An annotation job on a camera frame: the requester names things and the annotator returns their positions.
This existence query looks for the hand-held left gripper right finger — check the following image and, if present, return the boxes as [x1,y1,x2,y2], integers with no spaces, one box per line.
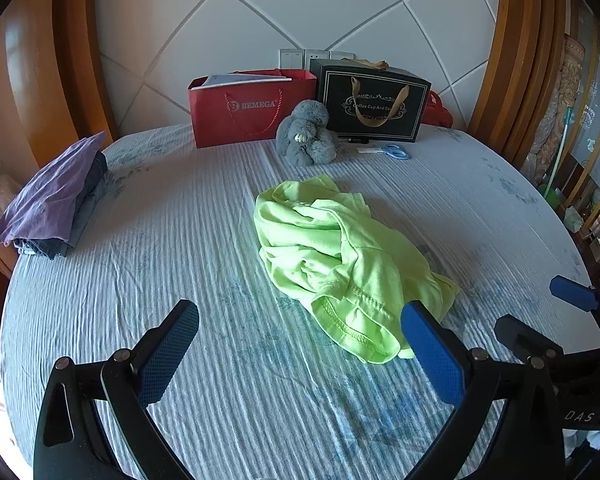
[401,301,566,480]

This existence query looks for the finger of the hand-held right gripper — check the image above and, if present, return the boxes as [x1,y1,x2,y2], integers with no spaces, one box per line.
[494,314,600,367]
[550,275,600,348]

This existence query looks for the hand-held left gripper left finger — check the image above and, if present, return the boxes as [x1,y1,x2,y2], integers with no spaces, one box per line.
[32,300,201,480]

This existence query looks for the light green shirt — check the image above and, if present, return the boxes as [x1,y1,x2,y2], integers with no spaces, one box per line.
[254,175,461,365]

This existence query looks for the striped pale blue bed sheet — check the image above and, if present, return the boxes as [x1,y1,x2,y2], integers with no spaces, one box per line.
[0,122,596,480]

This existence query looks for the folded purple garment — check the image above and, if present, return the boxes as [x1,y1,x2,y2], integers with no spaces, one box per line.
[0,131,107,247]

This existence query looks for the small red bag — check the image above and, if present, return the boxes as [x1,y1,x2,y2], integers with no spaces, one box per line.
[422,91,454,128]

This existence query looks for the red paper bag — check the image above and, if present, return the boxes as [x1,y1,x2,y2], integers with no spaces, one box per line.
[187,68,318,149]

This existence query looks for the grey plush bunny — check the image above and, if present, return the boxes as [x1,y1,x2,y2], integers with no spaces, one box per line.
[276,100,340,166]

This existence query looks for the black gift bag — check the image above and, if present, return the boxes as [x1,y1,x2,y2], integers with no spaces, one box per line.
[309,58,432,143]

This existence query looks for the white quilted headboard panel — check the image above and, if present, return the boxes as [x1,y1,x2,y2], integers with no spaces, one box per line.
[95,0,503,141]

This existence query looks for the blue handled scissors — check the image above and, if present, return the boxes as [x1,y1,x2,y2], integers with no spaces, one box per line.
[356,143,410,162]

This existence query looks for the wooden headboard frame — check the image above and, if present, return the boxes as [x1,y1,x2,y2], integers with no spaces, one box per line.
[467,0,571,171]
[0,0,118,281]

